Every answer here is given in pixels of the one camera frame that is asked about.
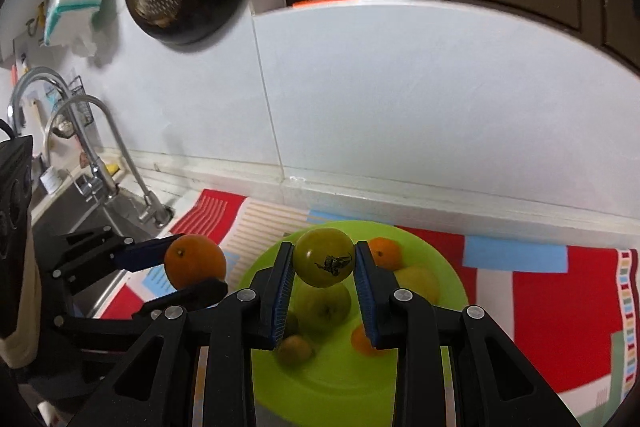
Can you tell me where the small brown round fruit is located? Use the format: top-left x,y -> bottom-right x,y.
276,334 -> 315,367

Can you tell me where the large chrome faucet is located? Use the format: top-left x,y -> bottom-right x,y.
7,67 -> 118,208

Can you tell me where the colourful patchwork tablecloth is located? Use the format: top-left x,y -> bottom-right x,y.
100,188 -> 640,413

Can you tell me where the slim gooseneck faucet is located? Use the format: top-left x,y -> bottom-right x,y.
44,94 -> 173,228

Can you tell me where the black wire basket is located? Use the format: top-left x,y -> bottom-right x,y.
45,76 -> 98,130

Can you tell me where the large green apple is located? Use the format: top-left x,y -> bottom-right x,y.
295,282 -> 352,334

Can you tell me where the yellow-green apple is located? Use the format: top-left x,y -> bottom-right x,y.
395,266 -> 441,305

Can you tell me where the steel kitchen sink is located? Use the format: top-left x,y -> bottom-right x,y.
30,179 -> 176,318

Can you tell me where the green tomato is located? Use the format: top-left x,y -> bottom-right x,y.
292,228 -> 357,289

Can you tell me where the green plate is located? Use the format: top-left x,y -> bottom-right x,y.
235,221 -> 471,427

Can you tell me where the orange mandarin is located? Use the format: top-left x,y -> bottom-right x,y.
369,237 -> 404,271
164,233 -> 227,290
350,323 -> 388,356

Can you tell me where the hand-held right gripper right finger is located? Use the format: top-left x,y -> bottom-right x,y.
354,241 -> 583,427

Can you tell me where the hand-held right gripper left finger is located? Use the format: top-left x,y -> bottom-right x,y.
65,241 -> 296,427

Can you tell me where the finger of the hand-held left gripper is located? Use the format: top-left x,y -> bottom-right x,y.
50,227 -> 177,295
52,278 -> 228,353

